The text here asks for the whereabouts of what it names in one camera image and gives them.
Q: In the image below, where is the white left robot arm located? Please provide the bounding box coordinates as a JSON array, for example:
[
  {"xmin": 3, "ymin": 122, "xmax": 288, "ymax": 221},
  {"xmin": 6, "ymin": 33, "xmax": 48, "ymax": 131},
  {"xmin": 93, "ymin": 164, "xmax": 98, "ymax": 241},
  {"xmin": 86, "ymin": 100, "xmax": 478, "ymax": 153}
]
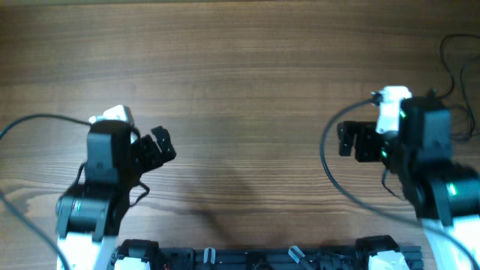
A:
[{"xmin": 55, "ymin": 120, "xmax": 176, "ymax": 269}]

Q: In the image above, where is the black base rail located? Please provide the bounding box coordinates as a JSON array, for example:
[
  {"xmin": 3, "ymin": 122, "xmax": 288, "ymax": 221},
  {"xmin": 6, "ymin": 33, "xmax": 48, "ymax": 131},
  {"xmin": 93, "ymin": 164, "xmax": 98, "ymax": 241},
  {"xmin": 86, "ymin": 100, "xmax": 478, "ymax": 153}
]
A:
[{"xmin": 107, "ymin": 235, "xmax": 425, "ymax": 270}]

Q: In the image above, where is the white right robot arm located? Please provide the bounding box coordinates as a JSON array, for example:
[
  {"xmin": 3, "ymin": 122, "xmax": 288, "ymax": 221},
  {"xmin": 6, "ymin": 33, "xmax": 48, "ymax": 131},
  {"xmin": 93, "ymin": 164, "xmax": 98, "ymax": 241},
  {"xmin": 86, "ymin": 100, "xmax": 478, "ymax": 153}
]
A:
[{"xmin": 328, "ymin": 94, "xmax": 479, "ymax": 269}]

